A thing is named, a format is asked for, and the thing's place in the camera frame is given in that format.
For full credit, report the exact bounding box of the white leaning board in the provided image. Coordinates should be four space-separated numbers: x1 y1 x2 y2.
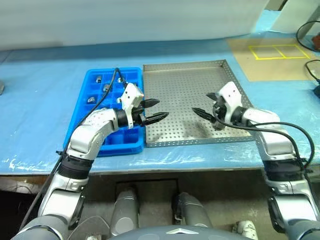
271 0 320 33

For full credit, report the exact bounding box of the blue plastic table cover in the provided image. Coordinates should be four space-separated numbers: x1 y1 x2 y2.
0 9 320 176

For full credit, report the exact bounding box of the black cable on device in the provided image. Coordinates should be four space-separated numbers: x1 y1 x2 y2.
304 59 320 83

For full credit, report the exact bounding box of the gray metal post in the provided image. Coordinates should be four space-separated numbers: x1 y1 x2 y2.
303 0 320 35

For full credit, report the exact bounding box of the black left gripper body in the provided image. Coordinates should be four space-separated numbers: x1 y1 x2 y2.
130 100 148 128

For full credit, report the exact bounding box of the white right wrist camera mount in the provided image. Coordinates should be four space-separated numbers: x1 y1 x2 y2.
216 81 245 125

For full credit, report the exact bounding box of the white shoe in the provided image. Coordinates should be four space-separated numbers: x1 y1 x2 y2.
232 219 258 237

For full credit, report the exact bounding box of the gray robot left thigh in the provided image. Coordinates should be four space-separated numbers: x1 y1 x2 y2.
109 188 140 237

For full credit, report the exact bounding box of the black looped cable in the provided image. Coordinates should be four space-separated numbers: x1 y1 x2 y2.
296 20 320 53

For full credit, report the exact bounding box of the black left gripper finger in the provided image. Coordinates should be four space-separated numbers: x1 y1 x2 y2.
143 98 161 110
143 111 170 127

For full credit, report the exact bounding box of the blue compartment tray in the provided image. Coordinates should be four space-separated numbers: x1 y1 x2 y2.
62 66 146 158

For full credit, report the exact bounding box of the gray robot thigh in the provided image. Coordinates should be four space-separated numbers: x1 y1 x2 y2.
173 191 213 228
109 188 140 237

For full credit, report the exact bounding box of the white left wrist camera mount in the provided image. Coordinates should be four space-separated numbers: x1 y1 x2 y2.
121 83 145 130

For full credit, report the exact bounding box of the gray robot right thigh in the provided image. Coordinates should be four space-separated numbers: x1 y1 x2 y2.
173 191 213 228

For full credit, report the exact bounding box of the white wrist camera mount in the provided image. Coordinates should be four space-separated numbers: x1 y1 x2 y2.
216 81 245 125
121 83 145 130

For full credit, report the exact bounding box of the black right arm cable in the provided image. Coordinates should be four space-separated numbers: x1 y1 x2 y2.
211 103 315 181

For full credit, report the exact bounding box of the perforated metal tray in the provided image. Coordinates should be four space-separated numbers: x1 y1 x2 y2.
142 58 256 149

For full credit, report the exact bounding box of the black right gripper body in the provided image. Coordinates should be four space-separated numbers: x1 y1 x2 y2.
211 95 227 131

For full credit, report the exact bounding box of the brown cardboard mat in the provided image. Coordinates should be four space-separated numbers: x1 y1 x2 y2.
226 37 320 82

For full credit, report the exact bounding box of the gray robot torso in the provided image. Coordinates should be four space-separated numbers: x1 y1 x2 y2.
104 224 226 240

